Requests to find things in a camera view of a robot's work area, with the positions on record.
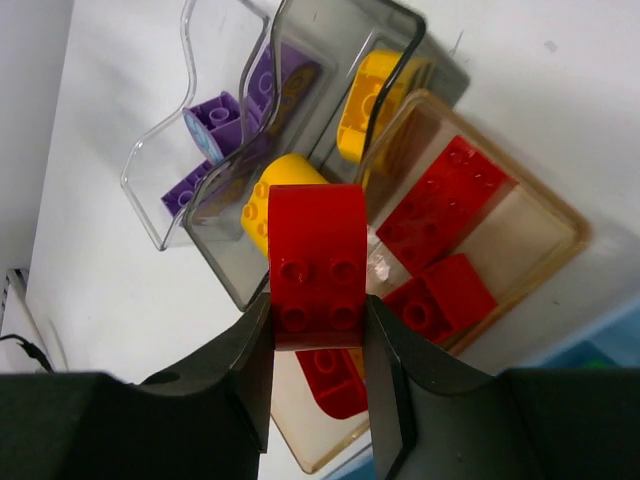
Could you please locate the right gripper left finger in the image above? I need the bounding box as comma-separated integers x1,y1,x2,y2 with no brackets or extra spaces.
1,294,274,479

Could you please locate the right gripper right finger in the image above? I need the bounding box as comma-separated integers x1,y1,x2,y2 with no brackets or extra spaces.
363,295,639,479

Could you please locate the red sloped lego brick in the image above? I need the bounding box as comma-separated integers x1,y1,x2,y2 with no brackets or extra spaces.
295,349,368,420

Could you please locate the red half round lego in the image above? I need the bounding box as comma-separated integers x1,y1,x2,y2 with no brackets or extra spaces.
383,253,497,344

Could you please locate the red base lego brick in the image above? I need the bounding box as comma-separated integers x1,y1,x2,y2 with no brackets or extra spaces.
376,135,517,276

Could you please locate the red round striped lego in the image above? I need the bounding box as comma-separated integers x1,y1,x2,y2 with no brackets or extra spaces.
267,184,367,350

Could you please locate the yellow orange bird lego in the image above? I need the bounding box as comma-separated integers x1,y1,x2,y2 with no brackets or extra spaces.
240,152,331,259

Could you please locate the purple flower print lego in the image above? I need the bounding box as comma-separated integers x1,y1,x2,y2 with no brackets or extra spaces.
182,92,243,165

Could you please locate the yellow curved lego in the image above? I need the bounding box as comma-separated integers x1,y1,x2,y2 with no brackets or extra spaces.
336,49,435,163

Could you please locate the purple striped oval lego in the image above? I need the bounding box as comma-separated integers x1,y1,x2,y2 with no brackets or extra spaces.
247,43,322,136

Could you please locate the orange translucent plastic container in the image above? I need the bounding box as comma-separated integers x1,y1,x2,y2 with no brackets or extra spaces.
255,91,589,473

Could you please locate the blue plastic container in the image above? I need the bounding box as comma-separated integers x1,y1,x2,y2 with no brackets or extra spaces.
325,308,639,479

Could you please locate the smoky grey plastic container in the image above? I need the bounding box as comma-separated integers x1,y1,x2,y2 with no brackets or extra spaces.
184,1,469,309

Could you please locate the clear plastic container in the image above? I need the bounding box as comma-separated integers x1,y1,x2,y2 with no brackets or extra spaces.
121,1,270,251

